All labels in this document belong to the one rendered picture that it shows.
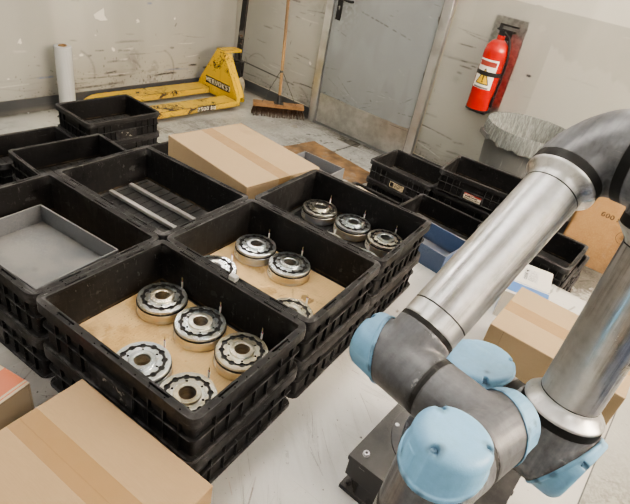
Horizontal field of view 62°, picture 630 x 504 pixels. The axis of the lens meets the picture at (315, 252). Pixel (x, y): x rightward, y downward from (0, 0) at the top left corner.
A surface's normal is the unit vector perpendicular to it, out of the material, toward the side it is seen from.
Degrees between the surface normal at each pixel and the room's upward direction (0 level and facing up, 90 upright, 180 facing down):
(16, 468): 0
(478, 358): 10
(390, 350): 42
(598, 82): 90
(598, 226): 75
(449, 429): 8
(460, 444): 8
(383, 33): 90
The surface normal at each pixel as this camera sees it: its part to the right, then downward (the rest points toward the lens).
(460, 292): -0.04, -0.27
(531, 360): -0.62, 0.34
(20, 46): 0.76, 0.46
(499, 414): 0.32, -0.80
